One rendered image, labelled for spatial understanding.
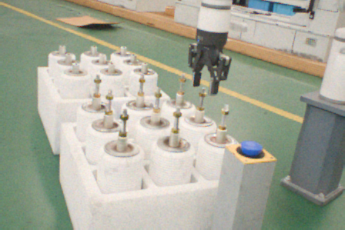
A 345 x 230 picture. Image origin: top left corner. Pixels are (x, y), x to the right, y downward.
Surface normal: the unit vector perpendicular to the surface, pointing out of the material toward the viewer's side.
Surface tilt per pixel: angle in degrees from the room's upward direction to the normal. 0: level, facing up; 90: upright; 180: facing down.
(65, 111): 90
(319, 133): 90
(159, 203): 90
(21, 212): 0
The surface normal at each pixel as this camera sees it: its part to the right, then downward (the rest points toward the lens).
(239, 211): 0.39, 0.36
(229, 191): -0.92, 0.04
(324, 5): -0.72, 0.17
